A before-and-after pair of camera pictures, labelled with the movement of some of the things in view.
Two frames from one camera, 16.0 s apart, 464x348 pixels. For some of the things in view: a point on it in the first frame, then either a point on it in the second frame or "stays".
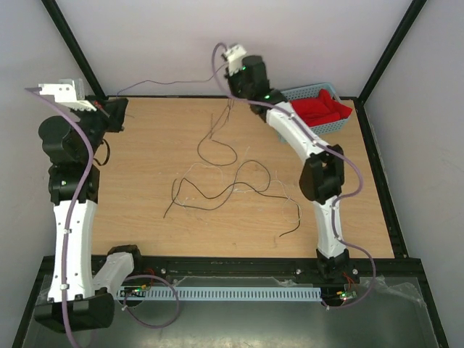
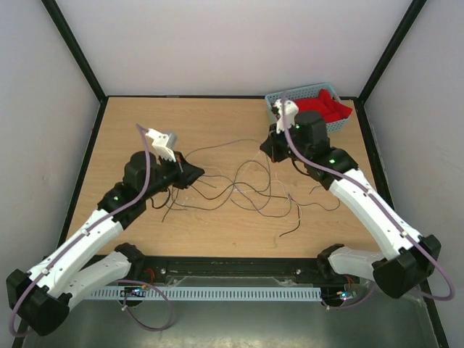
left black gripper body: [110, 122] → [179, 177]
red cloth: [321, 110] stays
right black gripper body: [238, 84] → [280, 148]
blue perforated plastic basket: [311, 91] stays
